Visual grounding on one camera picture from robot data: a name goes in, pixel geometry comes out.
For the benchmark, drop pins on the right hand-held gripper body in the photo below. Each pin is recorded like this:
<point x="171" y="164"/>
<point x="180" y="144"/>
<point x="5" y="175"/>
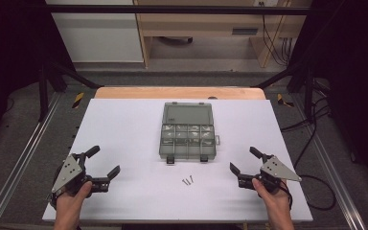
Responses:
<point x="276" y="171"/>

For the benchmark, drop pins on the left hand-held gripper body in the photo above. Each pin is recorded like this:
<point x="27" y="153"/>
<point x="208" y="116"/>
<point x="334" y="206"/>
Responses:
<point x="66" y="174"/>

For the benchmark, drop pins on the small metal screw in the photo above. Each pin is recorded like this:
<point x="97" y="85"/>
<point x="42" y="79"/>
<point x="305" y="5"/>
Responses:
<point x="192" y="179"/>
<point x="184" y="182"/>
<point x="188" y="180"/>

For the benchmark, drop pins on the grey plastic compartment box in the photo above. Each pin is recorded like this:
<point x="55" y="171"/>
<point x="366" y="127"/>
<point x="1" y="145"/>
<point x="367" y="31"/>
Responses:
<point x="187" y="115"/>

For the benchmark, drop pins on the person's right hand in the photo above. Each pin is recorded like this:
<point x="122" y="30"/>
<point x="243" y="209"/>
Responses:
<point x="276" y="202"/>

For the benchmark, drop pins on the person's left hand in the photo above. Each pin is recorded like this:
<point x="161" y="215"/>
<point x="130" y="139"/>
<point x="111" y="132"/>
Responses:
<point x="69" y="206"/>

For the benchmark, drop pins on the white table board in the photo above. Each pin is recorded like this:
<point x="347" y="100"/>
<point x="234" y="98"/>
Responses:
<point x="134" y="134"/>

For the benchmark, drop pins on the yellow black tape strip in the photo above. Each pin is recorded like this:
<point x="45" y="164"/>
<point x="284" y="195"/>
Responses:
<point x="282" y="100"/>
<point x="78" y="100"/>

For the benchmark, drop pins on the black metal stand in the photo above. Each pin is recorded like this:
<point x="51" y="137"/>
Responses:
<point x="308" y="92"/>
<point x="44" y="92"/>

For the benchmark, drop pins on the wooden table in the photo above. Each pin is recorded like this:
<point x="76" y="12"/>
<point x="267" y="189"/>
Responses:
<point x="172" y="93"/>

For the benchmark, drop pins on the white cabinet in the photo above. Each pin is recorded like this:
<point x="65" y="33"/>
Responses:
<point x="99" y="38"/>

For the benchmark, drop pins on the dark curtain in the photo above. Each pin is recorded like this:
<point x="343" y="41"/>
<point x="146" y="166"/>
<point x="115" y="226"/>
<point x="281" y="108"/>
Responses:
<point x="9" y="64"/>
<point x="354" y="80"/>

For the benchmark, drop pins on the black object under desk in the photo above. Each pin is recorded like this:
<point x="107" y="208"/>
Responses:
<point x="175" y="40"/>

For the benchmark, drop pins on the wooden desk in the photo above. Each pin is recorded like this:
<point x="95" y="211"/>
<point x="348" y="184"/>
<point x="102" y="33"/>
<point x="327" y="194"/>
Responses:
<point x="201" y="22"/>

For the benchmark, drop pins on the aluminium floor rail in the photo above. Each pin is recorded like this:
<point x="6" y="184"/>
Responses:
<point x="335" y="179"/>
<point x="22" y="159"/>

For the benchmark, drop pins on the black horizontal frame bar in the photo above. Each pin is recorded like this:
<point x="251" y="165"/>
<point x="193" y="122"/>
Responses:
<point x="172" y="9"/>

